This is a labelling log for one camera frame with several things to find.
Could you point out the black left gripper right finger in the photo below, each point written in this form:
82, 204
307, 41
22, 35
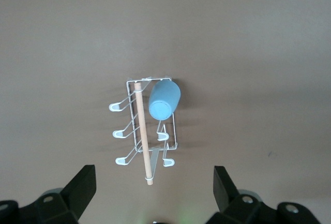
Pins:
232, 200

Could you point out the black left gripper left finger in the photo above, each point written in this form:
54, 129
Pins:
75, 193

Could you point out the blue plastic cup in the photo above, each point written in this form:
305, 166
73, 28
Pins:
163, 99

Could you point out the brown table cover mat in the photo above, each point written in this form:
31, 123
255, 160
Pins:
232, 53

